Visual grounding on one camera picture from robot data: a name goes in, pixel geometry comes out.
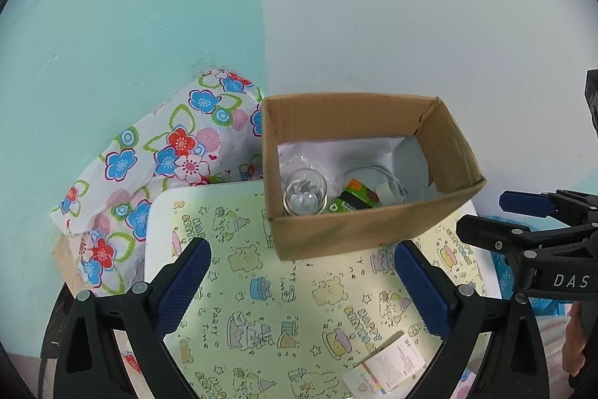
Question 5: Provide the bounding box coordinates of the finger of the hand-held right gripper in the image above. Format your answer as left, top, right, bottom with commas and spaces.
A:
456, 214, 543, 263
500, 188, 598, 223

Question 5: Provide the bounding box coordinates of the blue dotted cloth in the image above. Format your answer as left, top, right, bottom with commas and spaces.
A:
483, 214, 568, 316

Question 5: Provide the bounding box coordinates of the brown cardboard box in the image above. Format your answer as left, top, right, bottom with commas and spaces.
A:
261, 93, 487, 262

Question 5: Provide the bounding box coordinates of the yellow cartoon printed tablecloth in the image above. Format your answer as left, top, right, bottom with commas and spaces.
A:
159, 184, 496, 399

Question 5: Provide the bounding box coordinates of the clear pack of white wipes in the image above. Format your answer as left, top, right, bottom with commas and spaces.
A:
336, 136, 442, 206

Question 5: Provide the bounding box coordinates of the dark wooden furniture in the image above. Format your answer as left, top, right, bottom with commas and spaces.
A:
40, 287, 78, 399

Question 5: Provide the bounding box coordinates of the person's right hand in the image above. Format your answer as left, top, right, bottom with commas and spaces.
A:
562, 302, 588, 377

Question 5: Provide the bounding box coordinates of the pink printed cloth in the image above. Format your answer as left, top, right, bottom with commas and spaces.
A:
460, 362, 487, 397

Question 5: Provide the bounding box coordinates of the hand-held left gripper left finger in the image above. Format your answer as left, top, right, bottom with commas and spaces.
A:
53, 237, 212, 399

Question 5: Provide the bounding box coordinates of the green and orange packet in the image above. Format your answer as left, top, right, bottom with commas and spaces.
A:
327, 178, 379, 213

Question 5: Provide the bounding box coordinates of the white card with coloured stripe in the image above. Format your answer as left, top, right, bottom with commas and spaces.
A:
341, 330, 426, 397

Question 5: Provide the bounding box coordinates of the floral printed cloth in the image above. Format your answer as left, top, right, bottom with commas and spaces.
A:
50, 69, 265, 297

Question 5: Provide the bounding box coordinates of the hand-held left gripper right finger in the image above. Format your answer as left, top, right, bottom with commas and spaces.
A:
394, 240, 547, 399

